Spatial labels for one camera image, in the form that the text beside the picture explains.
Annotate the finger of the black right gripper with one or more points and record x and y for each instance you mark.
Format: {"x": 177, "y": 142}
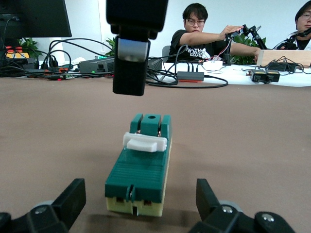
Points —
{"x": 130, "y": 75}

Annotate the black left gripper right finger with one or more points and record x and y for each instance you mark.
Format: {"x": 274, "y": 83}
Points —
{"x": 209, "y": 204}

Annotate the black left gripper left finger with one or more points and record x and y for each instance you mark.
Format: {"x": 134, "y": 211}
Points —
{"x": 63, "y": 201}

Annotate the green load switch white lever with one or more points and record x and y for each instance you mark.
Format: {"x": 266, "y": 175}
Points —
{"x": 138, "y": 174}

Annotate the operator hand on leader arm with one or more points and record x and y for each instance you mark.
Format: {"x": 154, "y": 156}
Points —
{"x": 229, "y": 30}

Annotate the black metal case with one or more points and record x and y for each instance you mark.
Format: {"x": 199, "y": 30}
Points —
{"x": 155, "y": 64}

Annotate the green potted plant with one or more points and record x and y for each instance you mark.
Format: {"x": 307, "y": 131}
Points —
{"x": 243, "y": 58}
{"x": 111, "y": 47}
{"x": 29, "y": 47}

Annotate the black power supply green display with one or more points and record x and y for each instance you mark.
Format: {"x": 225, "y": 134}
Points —
{"x": 97, "y": 65}

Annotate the black usb hub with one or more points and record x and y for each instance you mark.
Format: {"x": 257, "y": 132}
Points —
{"x": 190, "y": 75}

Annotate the person in black shirt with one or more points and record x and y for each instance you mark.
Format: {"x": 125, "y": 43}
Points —
{"x": 184, "y": 46}

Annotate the white small box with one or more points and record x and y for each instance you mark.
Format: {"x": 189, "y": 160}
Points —
{"x": 212, "y": 65}

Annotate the black computer monitor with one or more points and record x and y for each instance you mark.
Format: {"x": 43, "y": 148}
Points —
{"x": 36, "y": 17}

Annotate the white table cover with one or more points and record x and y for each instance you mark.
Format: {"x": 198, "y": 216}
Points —
{"x": 243, "y": 78}

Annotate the yellow black controller device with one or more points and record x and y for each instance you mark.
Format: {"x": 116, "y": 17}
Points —
{"x": 17, "y": 55}

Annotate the small black yellow-label module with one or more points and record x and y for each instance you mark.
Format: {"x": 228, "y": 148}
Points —
{"x": 258, "y": 75}
{"x": 273, "y": 75}

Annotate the person with glasses white shirt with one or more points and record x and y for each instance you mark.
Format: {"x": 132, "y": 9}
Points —
{"x": 305, "y": 21}

